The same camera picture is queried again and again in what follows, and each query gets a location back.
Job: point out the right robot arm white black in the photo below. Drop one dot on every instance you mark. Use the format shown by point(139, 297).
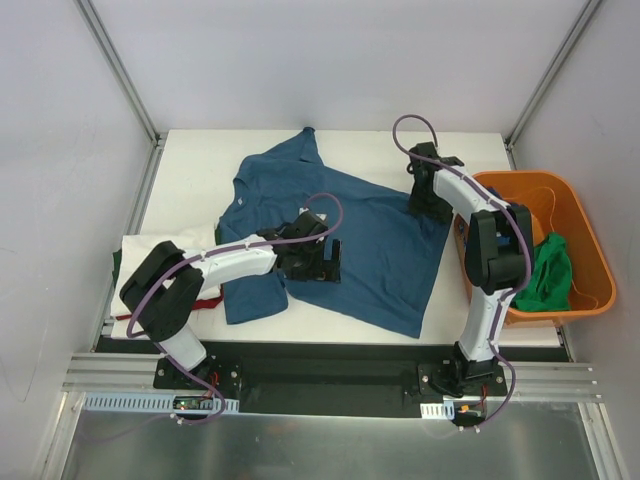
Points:
point(497, 260)

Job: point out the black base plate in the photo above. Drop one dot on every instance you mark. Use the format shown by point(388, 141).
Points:
point(334, 379)

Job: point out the right grey cable duct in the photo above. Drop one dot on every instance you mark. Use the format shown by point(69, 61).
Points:
point(438, 411)

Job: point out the orange plastic basket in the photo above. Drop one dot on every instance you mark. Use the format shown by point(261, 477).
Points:
point(556, 208)

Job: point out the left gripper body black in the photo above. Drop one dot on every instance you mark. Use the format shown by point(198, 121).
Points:
point(329, 267)

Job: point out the left aluminium frame post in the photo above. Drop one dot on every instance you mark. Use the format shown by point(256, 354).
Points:
point(108, 50)

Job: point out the aluminium frame post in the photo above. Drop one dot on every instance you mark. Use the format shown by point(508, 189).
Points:
point(561, 56)
point(108, 50)

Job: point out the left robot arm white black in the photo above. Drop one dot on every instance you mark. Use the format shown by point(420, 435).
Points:
point(162, 291)

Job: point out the left grey cable duct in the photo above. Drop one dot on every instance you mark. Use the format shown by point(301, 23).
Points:
point(158, 403)

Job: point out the grey cable duct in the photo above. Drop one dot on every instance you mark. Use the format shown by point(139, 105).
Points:
point(438, 411)
point(158, 403)

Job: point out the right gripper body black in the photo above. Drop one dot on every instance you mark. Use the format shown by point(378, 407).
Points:
point(430, 203)

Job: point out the white folded t shirt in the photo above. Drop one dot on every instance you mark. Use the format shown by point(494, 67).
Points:
point(135, 249)

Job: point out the dark green folded t shirt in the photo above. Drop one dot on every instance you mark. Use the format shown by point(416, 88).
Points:
point(117, 260)

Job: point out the right aluminium frame post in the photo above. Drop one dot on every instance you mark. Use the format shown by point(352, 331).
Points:
point(561, 56)

